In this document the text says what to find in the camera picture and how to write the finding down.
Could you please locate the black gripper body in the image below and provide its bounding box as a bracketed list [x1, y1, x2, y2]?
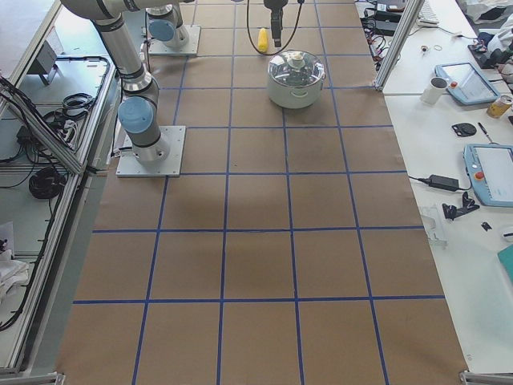
[264, 0, 289, 24]

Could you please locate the yellow corn cob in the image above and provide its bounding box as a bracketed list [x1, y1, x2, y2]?
[256, 27, 269, 54]

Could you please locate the glass pot lid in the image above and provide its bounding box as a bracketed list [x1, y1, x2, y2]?
[268, 51, 325, 87]

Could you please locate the pale green cooking pot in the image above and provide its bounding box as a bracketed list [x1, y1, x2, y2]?
[267, 51, 325, 109]

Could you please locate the white mug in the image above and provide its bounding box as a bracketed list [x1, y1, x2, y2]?
[420, 76, 448, 105]

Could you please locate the upper blue teach pendant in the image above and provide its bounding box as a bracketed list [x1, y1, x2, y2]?
[434, 62, 500, 105]

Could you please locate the blue teach pendant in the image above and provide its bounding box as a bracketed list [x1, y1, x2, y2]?
[434, 62, 500, 105]
[463, 144, 512, 208]

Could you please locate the black round disc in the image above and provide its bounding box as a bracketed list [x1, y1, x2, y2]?
[451, 123, 477, 137]

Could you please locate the black power adapter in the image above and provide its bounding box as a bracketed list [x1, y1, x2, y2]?
[428, 174, 459, 192]

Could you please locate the brown paper table mat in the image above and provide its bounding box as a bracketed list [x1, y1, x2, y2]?
[57, 1, 466, 384]

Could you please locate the yellow drink can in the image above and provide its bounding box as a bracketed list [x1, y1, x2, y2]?
[487, 95, 512, 119]

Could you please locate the lower blue teach pendant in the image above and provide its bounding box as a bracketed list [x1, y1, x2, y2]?
[463, 144, 512, 208]

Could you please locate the black cable loop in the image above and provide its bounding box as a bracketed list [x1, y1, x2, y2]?
[245, 0, 304, 57]

